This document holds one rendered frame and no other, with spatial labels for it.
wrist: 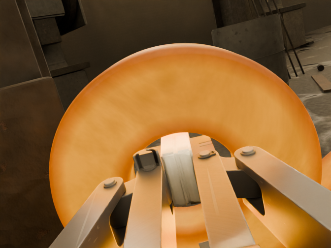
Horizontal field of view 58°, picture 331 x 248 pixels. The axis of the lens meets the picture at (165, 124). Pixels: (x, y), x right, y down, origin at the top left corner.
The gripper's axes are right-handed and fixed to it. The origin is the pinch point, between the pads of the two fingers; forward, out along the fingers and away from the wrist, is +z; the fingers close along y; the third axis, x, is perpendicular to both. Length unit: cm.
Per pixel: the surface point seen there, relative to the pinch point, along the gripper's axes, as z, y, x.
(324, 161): 1.0, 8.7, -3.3
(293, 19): 710, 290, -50
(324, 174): 0.0, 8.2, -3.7
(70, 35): 626, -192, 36
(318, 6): 1138, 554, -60
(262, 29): 228, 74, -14
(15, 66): 21.3, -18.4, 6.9
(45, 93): 17.3, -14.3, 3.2
